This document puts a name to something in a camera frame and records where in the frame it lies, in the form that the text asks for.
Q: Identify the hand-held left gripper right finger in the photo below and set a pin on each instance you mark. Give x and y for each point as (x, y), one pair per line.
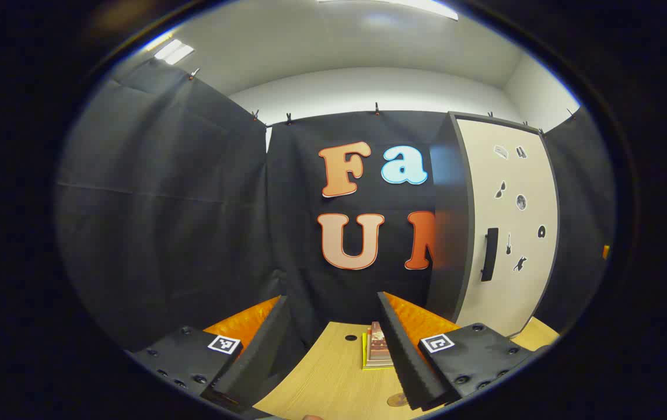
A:
(406, 361)

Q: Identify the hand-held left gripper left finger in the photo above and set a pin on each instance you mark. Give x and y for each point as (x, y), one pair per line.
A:
(257, 356)

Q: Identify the round wooden coaster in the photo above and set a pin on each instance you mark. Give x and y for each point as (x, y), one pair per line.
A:
(396, 400)

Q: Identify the beige cabinet door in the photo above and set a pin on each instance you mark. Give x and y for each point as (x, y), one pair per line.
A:
(534, 175)

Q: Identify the grey cabinet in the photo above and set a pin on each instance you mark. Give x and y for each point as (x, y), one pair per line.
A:
(450, 233)

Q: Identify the yellow cover book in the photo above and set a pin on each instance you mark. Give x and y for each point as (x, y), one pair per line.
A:
(364, 356)

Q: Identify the black backdrop cloth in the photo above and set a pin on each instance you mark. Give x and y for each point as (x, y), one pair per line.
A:
(181, 204)

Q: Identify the row of black cloth clips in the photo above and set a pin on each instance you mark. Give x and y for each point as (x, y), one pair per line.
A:
(376, 108)

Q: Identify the ceiling light panel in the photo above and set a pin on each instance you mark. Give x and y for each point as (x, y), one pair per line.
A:
(173, 51)

